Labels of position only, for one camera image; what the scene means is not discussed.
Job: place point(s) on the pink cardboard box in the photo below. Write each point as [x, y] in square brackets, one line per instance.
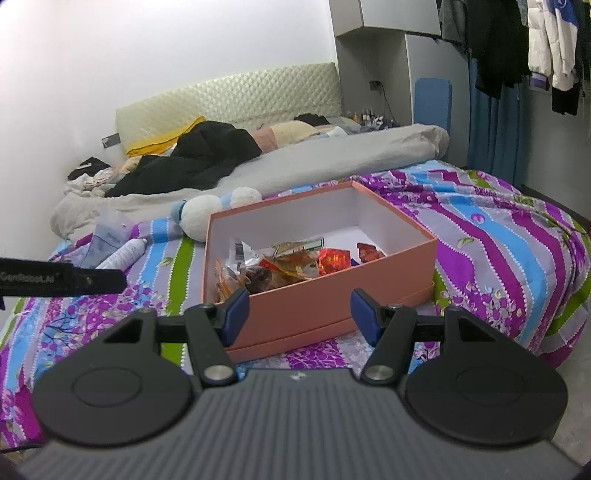
[323, 314]

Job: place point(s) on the grey hanging garment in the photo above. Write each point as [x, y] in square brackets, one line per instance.
[455, 21]

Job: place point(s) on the grey duvet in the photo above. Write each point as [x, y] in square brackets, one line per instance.
[323, 157]

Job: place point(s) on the white plastic bottle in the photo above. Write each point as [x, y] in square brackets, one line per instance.
[124, 254]

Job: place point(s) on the black clothing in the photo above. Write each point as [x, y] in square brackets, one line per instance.
[198, 157]

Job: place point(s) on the yellow blanket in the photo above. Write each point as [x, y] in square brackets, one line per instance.
[157, 143]

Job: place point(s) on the red foil snack packet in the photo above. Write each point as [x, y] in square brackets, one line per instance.
[371, 252]
[334, 263]

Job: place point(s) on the white wall cabinet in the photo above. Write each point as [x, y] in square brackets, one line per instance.
[392, 14]

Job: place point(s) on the clear yellow snack packet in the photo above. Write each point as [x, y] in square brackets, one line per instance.
[295, 261]

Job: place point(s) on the black wall socket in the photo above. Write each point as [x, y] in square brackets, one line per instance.
[376, 85]

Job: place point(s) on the group of small bottles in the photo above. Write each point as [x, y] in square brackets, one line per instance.
[369, 121]

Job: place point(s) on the blue padded board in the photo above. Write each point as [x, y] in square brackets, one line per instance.
[431, 101]

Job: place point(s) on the white hanging jacket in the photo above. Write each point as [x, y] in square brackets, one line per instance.
[551, 41]

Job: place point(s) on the grey wall plate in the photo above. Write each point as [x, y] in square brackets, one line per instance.
[111, 140]

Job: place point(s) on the floral bed sheet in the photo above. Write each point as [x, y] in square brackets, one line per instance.
[485, 240]

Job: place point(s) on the cream quilted headboard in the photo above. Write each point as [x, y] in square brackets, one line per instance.
[231, 97]

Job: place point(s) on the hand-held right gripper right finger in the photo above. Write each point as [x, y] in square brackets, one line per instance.
[364, 318]

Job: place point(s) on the dark cloth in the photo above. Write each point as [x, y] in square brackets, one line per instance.
[311, 120]

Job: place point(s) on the white plush toy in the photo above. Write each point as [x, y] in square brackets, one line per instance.
[203, 217]

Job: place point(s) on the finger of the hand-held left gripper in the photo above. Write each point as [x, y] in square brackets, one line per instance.
[99, 280]

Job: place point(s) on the blue curtain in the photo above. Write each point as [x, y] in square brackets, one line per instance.
[494, 134]

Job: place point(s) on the pink beige pillow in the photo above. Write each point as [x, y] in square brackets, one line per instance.
[286, 134]

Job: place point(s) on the black hanging clothes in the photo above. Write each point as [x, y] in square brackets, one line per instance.
[501, 46]

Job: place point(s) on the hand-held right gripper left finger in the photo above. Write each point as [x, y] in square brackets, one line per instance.
[235, 318]

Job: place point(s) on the pile of light clothes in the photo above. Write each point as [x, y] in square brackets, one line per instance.
[90, 180]

